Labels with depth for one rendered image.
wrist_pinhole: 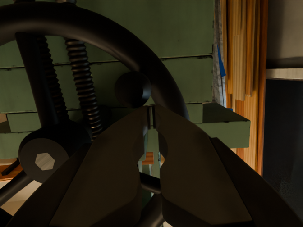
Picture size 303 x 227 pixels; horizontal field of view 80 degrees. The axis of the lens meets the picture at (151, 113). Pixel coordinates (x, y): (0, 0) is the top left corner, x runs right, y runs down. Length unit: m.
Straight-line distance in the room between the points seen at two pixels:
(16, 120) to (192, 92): 0.36
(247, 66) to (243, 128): 1.42
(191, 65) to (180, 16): 0.09
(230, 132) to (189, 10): 0.24
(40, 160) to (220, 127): 0.31
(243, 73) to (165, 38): 1.48
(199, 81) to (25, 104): 0.35
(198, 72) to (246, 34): 1.48
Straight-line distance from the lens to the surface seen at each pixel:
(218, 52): 1.26
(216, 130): 0.40
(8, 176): 3.22
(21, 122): 0.46
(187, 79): 0.36
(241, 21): 1.83
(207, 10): 0.38
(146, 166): 0.70
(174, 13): 0.37
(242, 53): 1.80
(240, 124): 0.41
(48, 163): 0.21
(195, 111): 0.37
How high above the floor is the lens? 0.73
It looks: 13 degrees up
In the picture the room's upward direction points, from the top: 177 degrees clockwise
